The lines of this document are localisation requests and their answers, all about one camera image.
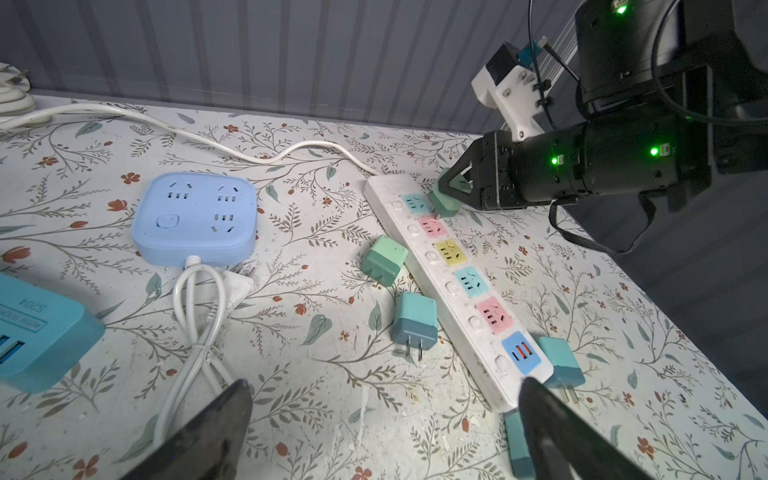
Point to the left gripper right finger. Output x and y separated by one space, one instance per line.
562 446

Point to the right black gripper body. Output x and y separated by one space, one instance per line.
506 175

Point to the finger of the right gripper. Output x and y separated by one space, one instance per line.
456 178

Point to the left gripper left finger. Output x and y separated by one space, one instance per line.
207 447

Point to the teal plug adapter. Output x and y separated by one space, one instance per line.
567 373
415 323
520 459

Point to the green plug adapter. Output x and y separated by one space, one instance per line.
384 261
442 204

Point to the long white power strip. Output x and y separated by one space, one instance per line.
497 349

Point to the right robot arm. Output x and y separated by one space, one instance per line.
668 97

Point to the teal small power strip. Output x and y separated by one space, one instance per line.
43 335

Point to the blue square power socket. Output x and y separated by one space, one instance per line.
211 216

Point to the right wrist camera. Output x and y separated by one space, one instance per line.
503 83

